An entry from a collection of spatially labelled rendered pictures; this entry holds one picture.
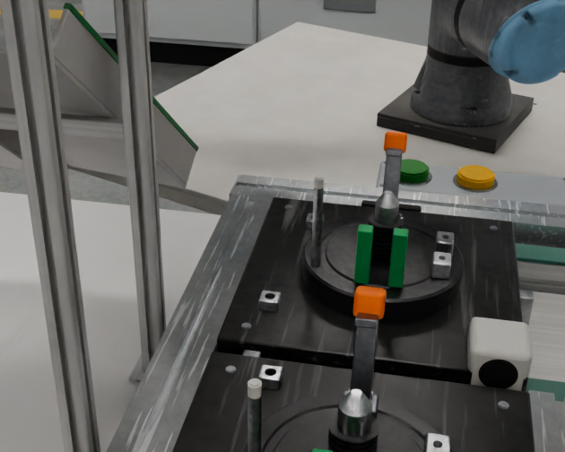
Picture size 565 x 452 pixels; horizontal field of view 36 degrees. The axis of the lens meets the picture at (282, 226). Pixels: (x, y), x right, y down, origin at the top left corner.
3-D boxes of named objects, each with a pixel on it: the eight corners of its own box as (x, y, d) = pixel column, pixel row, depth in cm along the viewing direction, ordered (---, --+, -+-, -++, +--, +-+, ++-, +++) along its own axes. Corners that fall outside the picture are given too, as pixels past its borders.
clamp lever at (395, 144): (378, 212, 82) (386, 130, 80) (399, 214, 81) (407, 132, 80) (375, 218, 78) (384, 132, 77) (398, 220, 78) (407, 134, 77)
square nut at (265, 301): (262, 299, 74) (262, 290, 73) (281, 301, 74) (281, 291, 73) (258, 310, 72) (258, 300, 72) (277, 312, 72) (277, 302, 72)
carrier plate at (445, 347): (272, 212, 91) (273, 195, 89) (510, 238, 87) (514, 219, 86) (216, 358, 70) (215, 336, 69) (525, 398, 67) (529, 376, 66)
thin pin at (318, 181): (311, 262, 75) (315, 173, 71) (320, 263, 75) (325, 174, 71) (309, 267, 75) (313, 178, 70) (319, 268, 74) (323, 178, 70)
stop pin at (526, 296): (512, 325, 79) (518, 288, 77) (525, 326, 79) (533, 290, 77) (512, 334, 78) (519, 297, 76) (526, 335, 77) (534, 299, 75)
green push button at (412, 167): (392, 172, 99) (394, 156, 98) (428, 176, 98) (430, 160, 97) (389, 188, 95) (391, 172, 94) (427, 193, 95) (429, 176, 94)
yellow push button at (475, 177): (456, 178, 98) (457, 162, 97) (492, 182, 97) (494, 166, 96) (455, 195, 94) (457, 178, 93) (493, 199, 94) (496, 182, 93)
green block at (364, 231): (355, 274, 74) (359, 223, 71) (369, 276, 73) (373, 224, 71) (353, 282, 73) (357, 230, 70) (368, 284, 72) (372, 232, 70)
